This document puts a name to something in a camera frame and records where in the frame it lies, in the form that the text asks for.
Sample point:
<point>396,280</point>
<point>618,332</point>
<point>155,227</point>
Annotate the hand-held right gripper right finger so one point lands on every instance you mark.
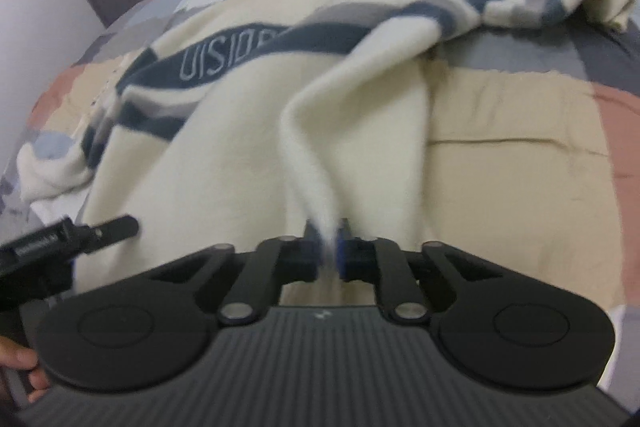
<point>344,252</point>

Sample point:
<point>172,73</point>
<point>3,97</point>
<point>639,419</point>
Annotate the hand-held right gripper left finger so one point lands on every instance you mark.
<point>312,252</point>

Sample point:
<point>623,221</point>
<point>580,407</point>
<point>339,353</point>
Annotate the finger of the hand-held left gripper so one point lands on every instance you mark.
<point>116,229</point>

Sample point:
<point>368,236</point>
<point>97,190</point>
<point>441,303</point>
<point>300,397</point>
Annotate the cream sweater with blue stripes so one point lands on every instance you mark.
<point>240,147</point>

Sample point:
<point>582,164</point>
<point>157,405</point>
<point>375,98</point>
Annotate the person's left hand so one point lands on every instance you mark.
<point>22,359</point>

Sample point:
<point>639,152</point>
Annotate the patchwork quilt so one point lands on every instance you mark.
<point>525,187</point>

